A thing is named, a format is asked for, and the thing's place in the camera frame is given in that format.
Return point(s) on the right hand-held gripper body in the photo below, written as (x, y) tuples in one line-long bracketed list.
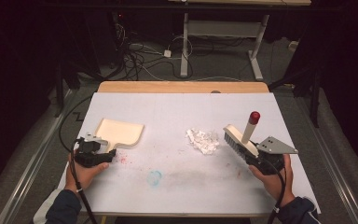
[(276, 147)]

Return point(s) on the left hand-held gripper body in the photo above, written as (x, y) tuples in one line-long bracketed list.
[(88, 152)]

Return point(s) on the cream plastic dustpan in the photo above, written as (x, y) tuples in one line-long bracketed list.
[(121, 132)]

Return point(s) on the cream brush with red cap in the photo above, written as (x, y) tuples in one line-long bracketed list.
[(249, 132)]

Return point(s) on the pile of white paper scraps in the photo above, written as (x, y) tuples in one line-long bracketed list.
[(203, 141)]

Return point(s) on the person's left hand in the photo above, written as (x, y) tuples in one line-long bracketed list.
[(82, 177)]

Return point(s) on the person's right hand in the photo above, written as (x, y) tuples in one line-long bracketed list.
[(276, 186)]

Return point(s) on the black stand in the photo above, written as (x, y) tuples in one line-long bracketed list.
[(314, 99), (59, 93)]

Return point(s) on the white table cover sheet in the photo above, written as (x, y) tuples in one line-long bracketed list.
[(174, 115)]

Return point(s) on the wooden table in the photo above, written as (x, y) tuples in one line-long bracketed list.
[(167, 87)]

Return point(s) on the white power adapter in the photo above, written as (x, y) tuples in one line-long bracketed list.
[(167, 53)]

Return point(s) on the metal floor rail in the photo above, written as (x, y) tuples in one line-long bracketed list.
[(28, 174), (332, 168)]

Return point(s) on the white metal frame desk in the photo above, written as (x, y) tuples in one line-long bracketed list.
[(185, 46)]

